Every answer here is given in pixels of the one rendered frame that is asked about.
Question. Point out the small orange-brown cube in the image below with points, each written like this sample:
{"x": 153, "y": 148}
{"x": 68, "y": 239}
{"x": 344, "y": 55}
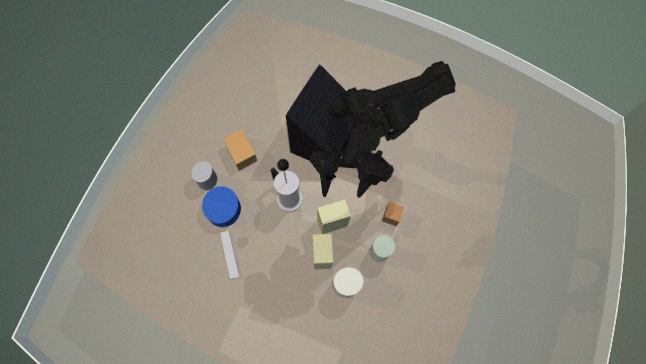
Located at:
{"x": 393, "y": 214}

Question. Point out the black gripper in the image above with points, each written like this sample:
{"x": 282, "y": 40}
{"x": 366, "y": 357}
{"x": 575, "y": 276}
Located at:
{"x": 326, "y": 165}

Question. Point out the light grey flat bar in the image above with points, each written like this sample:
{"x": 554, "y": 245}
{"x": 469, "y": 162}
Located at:
{"x": 229, "y": 255}

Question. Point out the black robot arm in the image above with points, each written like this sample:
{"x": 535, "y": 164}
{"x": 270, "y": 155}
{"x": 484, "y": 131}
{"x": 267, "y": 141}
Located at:
{"x": 399, "y": 106}

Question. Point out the tan rectangular box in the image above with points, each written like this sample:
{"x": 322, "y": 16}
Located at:
{"x": 240, "y": 149}

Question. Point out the blue cylinder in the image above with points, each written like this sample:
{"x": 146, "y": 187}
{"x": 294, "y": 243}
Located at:
{"x": 221, "y": 206}

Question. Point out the white cylinder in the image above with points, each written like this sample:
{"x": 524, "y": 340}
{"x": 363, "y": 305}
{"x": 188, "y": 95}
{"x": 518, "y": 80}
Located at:
{"x": 347, "y": 282}

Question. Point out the grey cylinder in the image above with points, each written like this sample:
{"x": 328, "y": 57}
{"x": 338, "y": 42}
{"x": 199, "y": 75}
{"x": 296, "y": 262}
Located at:
{"x": 204, "y": 175}

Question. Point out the pale yellow block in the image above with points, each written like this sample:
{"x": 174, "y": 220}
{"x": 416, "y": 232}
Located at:
{"x": 322, "y": 251}
{"x": 333, "y": 216}

